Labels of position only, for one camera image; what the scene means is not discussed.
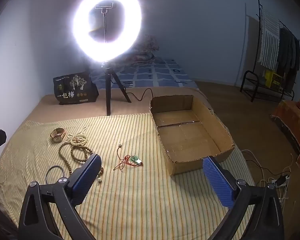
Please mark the grey bangle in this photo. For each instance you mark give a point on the grey bangle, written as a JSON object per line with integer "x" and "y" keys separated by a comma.
{"x": 47, "y": 173}

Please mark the orange patterned cloth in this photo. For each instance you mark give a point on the orange patterned cloth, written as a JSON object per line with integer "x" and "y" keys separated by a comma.
{"x": 290, "y": 120}

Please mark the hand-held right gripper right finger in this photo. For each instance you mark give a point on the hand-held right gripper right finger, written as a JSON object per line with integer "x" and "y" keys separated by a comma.
{"x": 218, "y": 182}

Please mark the dark hanging clothes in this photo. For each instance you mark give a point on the dark hanging clothes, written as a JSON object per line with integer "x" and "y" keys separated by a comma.
{"x": 287, "y": 52}

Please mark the white power strip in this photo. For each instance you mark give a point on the white power strip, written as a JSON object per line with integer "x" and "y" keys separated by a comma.
{"x": 273, "y": 181}

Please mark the yellow box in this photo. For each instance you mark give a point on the yellow box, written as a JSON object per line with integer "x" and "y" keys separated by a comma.
{"x": 272, "y": 78}

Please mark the black tripod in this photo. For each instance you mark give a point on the black tripod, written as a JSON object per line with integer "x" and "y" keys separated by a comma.
{"x": 108, "y": 92}

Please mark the black gift box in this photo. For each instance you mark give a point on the black gift box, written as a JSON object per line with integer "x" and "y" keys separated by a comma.
{"x": 75, "y": 90}

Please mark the gold wristwatch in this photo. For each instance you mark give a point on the gold wristwatch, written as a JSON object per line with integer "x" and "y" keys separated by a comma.
{"x": 57, "y": 137}

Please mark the floral quilt bundle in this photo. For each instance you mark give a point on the floral quilt bundle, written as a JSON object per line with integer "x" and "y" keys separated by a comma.
{"x": 145, "y": 50}

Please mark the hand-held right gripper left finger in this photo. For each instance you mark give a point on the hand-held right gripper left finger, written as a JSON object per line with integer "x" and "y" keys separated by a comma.
{"x": 87, "y": 177}

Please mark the tan bed sheet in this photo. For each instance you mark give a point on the tan bed sheet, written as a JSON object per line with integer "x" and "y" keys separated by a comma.
{"x": 65, "y": 112}

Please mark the phone holder on pole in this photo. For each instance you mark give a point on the phone holder on pole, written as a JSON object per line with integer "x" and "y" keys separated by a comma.
{"x": 105, "y": 12}

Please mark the white striped towel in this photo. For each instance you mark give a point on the white striped towel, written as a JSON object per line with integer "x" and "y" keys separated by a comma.
{"x": 268, "y": 42}

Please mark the yellow striped cloth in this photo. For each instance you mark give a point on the yellow striped cloth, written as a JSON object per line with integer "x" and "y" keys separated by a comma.
{"x": 140, "y": 200}

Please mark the blue patterned blanket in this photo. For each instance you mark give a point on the blue patterned blanket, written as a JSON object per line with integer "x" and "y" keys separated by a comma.
{"x": 152, "y": 76}

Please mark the black clothes rack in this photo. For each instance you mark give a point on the black clothes rack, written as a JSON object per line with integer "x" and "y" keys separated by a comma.
{"x": 247, "y": 85}

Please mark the cardboard box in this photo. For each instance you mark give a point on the cardboard box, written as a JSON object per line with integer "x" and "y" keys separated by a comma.
{"x": 185, "y": 137}

